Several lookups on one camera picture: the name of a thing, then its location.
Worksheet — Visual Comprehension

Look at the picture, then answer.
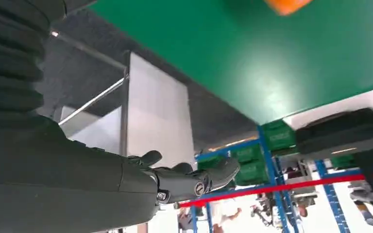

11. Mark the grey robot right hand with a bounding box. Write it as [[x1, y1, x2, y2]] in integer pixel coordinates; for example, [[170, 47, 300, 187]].
[[0, 116, 241, 233]]

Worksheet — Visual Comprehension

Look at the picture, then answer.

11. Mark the white side table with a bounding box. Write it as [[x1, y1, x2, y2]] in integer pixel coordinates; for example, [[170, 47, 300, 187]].
[[50, 29, 196, 168]]

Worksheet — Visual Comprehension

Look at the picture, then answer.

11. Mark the green crate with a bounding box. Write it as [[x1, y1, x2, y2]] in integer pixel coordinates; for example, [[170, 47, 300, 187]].
[[197, 155, 226, 171], [261, 119, 297, 152], [234, 160, 270, 187], [330, 155, 358, 170], [231, 144, 262, 164]]

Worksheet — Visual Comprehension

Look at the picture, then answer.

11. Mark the person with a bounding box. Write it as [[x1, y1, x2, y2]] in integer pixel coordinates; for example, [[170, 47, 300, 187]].
[[210, 199, 242, 233], [350, 189, 373, 230]]

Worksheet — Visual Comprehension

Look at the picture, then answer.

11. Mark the green table mat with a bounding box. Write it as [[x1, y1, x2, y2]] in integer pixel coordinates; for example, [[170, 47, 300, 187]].
[[90, 0, 373, 126]]

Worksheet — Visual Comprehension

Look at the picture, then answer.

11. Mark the red barrier bar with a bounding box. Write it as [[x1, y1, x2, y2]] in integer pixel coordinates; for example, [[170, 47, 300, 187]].
[[179, 173, 366, 209]]

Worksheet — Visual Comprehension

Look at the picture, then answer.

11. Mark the blue metal rack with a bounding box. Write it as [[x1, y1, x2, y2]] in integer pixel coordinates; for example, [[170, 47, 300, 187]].
[[178, 125, 364, 233]]

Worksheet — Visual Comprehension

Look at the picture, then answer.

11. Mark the black zip case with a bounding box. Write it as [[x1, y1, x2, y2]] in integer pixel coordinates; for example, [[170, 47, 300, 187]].
[[295, 107, 373, 161]]

